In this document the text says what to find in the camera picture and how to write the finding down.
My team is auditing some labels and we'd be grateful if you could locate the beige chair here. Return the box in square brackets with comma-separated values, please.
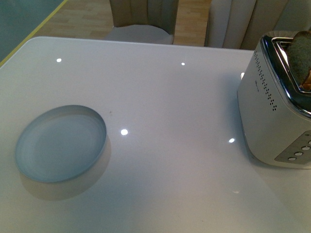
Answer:
[204, 0, 289, 51]
[104, 0, 179, 45]

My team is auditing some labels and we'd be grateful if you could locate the brown bread slice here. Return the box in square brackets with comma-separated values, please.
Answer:
[287, 31, 311, 91]

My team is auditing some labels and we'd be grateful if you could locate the beige left chair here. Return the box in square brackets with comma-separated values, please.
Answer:
[104, 0, 179, 45]

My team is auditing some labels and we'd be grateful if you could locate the white round plate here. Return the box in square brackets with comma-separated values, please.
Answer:
[15, 105, 107, 183]

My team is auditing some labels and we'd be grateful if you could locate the white chrome two-slot toaster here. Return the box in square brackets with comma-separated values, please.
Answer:
[237, 31, 311, 169]

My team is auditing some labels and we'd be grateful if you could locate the beige right chair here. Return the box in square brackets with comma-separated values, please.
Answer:
[204, 0, 289, 51]

